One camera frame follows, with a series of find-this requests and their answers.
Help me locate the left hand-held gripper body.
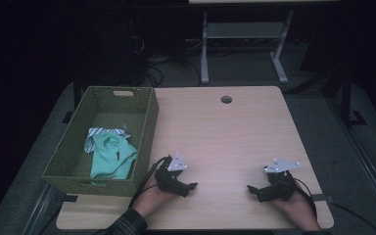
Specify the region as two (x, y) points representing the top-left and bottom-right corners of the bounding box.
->
(154, 152), (191, 198)

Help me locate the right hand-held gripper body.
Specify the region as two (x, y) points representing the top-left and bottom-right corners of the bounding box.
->
(262, 158), (303, 203)

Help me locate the mint green shirt striped collar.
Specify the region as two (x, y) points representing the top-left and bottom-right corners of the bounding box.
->
(83, 125), (139, 181)

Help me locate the green woven basket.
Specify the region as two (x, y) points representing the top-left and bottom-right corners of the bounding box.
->
(42, 85), (160, 198)

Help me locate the person's left hand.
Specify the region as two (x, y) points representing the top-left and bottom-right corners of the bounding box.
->
(132, 181), (178, 218)

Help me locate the person's right hand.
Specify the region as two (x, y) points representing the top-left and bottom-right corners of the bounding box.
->
(271, 180), (321, 232)

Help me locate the black metal stand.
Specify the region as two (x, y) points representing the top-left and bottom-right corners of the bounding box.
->
(319, 62), (368, 129)

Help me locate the white metal stand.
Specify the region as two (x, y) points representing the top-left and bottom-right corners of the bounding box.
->
(200, 9), (296, 86)

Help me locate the left hand-held gripper black cable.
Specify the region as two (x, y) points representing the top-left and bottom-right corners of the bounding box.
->
(127, 156), (173, 210)

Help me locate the hand-held gripper black cable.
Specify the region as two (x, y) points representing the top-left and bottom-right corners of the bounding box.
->
(127, 156), (173, 210)
(293, 176), (319, 220)

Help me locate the right hand-held gripper black cable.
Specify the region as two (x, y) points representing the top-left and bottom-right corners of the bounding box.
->
(293, 176), (319, 220)

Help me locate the black floor cable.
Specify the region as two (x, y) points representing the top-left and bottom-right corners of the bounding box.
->
(330, 201), (376, 235)

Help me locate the bundle of floor cables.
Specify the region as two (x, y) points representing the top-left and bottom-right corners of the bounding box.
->
(139, 53), (204, 88)

